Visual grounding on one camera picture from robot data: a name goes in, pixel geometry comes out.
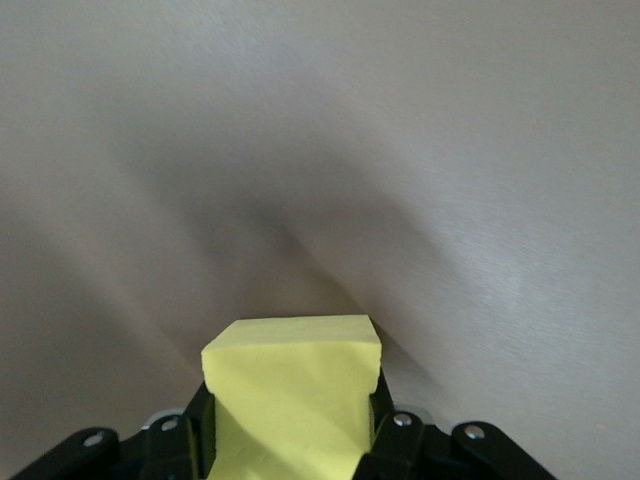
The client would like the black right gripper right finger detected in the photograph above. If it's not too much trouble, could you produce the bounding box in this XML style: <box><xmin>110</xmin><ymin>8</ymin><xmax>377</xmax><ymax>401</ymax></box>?
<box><xmin>354</xmin><ymin>372</ymin><xmax>554</xmax><ymax>480</ymax></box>

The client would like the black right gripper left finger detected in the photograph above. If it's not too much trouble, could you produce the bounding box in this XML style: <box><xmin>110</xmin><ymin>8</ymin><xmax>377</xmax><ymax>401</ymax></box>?
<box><xmin>9</xmin><ymin>384</ymin><xmax>217</xmax><ymax>480</ymax></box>

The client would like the yellow foam cube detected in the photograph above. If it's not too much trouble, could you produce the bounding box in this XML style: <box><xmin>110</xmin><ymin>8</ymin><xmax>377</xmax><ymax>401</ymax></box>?
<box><xmin>200</xmin><ymin>314</ymin><xmax>384</xmax><ymax>480</ymax></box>

